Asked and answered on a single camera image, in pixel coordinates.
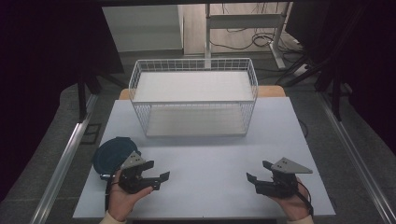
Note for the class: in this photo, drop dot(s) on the black metal stand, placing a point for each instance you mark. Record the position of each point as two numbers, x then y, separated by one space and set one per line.
336 99
82 99

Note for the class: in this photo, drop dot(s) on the white cabinet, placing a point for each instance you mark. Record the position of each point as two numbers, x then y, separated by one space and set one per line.
141 28

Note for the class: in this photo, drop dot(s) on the wooden table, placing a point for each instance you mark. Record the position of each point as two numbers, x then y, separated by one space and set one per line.
271 91

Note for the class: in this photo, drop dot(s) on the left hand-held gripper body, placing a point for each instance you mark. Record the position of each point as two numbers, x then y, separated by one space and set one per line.
132 182

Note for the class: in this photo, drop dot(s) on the person's left hand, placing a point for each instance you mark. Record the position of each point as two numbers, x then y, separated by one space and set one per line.
120 202

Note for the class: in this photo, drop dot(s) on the metal floor rail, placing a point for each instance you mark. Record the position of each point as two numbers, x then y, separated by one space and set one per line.
355 155
62 165

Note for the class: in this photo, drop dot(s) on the white desk frame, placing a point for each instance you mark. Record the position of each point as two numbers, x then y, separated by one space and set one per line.
243 21

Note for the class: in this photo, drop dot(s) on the person's right hand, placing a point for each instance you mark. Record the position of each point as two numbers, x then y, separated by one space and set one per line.
297 207

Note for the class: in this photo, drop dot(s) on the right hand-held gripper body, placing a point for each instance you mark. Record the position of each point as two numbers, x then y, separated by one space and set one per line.
280 186

